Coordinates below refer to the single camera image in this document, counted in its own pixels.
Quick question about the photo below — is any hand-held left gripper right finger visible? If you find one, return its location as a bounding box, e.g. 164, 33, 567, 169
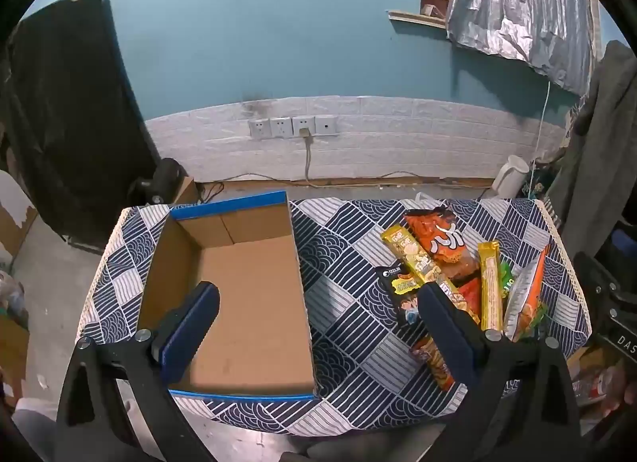
417, 283, 583, 462

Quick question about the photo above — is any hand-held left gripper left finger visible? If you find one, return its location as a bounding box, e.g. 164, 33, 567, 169
56, 281, 221, 462

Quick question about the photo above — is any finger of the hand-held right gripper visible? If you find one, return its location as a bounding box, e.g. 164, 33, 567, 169
611, 229, 637, 264
572, 252, 623, 304

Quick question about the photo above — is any small orange striped packet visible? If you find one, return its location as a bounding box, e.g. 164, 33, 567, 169
409, 335, 456, 392

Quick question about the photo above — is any cardboard box with blue rim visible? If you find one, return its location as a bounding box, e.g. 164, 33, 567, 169
135, 189, 319, 400

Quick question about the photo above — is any narrow yellow stick packet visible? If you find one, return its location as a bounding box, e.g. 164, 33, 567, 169
477, 240, 504, 333

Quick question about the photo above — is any black snack packet yellow label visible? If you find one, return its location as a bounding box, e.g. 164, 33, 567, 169
374, 260, 429, 328

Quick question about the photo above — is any silver orange-edged snack packet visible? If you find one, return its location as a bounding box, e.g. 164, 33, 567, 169
502, 243, 552, 343

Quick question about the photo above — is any green snack packet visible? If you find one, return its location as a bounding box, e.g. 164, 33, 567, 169
499, 260, 548, 333

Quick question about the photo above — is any wide yellow snack packet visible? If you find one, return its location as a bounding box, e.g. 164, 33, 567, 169
381, 224, 481, 326

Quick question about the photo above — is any large orange chip bag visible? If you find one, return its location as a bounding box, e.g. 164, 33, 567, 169
402, 203, 481, 294

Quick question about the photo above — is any person's right hand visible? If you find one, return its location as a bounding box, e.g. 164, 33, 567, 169
600, 367, 637, 418

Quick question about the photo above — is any brown cardboard piece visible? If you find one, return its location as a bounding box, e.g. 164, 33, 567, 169
567, 343, 608, 378

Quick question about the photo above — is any plastic bottle red label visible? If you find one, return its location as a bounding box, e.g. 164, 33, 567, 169
570, 365, 613, 405

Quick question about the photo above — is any grey hanging coat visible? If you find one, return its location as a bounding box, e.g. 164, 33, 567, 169
545, 39, 637, 244

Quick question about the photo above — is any blue white patterned tablecloth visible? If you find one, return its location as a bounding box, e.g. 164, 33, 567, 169
74, 197, 593, 438

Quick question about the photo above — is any green patterned bag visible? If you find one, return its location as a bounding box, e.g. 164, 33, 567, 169
520, 164, 563, 199

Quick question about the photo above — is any white kettle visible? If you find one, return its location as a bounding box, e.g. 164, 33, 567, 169
492, 155, 530, 200

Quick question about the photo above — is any flat brown cardboard box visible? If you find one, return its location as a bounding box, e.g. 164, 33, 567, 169
0, 313, 31, 393

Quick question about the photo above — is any clear plastic bag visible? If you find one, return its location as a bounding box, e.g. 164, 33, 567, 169
0, 268, 28, 324

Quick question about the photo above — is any black cloth screen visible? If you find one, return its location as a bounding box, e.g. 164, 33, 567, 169
0, 0, 160, 249

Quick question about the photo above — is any silver foil curtain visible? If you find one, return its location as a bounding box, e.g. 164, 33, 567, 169
445, 0, 603, 97

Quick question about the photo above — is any wooden window sill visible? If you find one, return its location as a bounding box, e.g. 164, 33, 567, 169
388, 9, 447, 29

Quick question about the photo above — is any white hanging cord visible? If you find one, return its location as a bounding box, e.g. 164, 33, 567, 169
530, 79, 552, 194

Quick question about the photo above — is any beige plug with cable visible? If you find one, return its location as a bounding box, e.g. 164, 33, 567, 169
297, 128, 319, 184

